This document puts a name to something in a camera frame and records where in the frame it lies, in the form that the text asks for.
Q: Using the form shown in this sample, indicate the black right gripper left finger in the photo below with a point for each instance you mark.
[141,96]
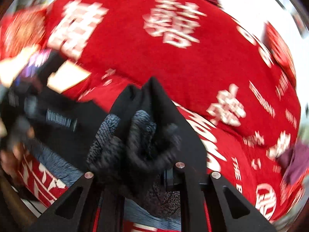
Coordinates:
[88,205]

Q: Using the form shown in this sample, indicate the black fleece-lined pants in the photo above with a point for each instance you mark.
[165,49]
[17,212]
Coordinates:
[132,147]

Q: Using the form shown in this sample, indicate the purple cloth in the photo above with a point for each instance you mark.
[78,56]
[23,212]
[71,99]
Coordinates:
[294,162]

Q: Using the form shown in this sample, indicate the red blanket with white characters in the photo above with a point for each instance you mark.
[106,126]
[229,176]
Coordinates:
[236,92]

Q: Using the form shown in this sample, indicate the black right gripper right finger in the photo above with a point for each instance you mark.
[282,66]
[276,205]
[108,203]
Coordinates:
[210,203]

